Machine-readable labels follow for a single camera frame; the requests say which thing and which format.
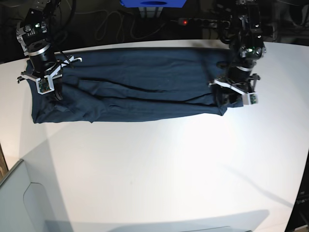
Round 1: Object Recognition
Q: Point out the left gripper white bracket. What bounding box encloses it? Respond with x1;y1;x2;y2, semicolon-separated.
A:
209;67;260;107

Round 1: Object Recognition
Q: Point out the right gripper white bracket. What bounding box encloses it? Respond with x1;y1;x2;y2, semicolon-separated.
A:
17;47;83;101

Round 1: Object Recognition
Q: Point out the dark blue T-shirt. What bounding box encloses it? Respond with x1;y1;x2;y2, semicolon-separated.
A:
28;48;241;124

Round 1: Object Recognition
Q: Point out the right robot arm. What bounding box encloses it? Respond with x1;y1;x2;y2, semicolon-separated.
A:
16;0;82;101

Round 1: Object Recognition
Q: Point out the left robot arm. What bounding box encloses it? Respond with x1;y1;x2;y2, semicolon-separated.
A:
210;0;266;105

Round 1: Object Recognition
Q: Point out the black power strip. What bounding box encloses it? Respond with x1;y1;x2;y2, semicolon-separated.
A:
177;18;218;28

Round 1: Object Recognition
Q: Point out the blue box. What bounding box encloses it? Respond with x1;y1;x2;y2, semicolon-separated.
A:
120;0;186;8

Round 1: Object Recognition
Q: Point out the grey plastic bin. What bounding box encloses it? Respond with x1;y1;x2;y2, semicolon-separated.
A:
0;159;73;232

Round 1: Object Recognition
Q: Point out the grey looped cable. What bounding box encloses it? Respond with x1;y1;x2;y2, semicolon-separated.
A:
94;9;167;41

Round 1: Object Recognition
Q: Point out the aluminium post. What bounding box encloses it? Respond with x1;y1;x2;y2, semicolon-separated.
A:
138;7;163;18

